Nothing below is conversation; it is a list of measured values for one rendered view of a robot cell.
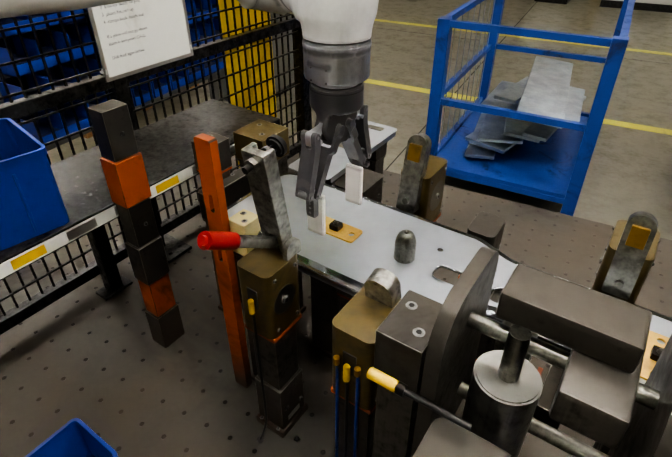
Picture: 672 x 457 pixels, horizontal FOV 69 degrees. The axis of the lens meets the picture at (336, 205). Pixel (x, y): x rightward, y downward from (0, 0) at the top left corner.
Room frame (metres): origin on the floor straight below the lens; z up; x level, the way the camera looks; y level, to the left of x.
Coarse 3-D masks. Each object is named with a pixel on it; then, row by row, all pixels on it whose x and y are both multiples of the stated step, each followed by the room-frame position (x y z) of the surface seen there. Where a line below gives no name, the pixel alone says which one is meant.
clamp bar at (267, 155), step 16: (256, 144) 0.53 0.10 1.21; (272, 144) 0.54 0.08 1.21; (256, 160) 0.51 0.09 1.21; (272, 160) 0.51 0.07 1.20; (256, 176) 0.52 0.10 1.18; (272, 176) 0.51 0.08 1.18; (256, 192) 0.52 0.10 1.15; (272, 192) 0.51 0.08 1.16; (256, 208) 0.53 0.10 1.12; (272, 208) 0.51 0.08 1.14; (272, 224) 0.52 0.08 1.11; (288, 224) 0.53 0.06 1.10
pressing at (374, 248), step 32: (288, 192) 0.77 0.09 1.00; (352, 224) 0.67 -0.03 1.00; (384, 224) 0.67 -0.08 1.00; (416, 224) 0.67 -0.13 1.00; (320, 256) 0.59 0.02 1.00; (352, 256) 0.59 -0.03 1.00; (384, 256) 0.59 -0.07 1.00; (416, 256) 0.59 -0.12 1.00; (448, 256) 0.59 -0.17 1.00; (352, 288) 0.51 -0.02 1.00; (416, 288) 0.51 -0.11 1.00; (448, 288) 0.51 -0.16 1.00
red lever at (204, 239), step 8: (200, 232) 0.45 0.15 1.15; (208, 232) 0.44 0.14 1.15; (216, 232) 0.45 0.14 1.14; (224, 232) 0.46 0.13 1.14; (232, 232) 0.47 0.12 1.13; (200, 240) 0.44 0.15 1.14; (208, 240) 0.44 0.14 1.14; (216, 240) 0.44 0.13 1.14; (224, 240) 0.45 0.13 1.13; (232, 240) 0.46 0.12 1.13; (240, 240) 0.47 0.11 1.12; (248, 240) 0.48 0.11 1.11; (256, 240) 0.50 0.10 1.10; (264, 240) 0.51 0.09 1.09; (272, 240) 0.52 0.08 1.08; (200, 248) 0.44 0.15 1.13; (208, 248) 0.43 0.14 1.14; (216, 248) 0.44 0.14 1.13; (224, 248) 0.45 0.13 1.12; (232, 248) 0.46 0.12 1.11
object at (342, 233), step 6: (330, 222) 0.67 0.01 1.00; (342, 222) 0.66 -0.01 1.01; (330, 228) 0.65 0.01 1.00; (336, 228) 0.65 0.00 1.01; (342, 228) 0.65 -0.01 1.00; (348, 228) 0.65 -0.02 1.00; (354, 228) 0.65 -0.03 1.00; (330, 234) 0.64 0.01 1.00; (336, 234) 0.64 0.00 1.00; (342, 234) 0.64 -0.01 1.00; (348, 234) 0.64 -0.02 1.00; (354, 234) 0.64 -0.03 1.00; (360, 234) 0.64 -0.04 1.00; (348, 240) 0.62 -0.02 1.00; (354, 240) 0.62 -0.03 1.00
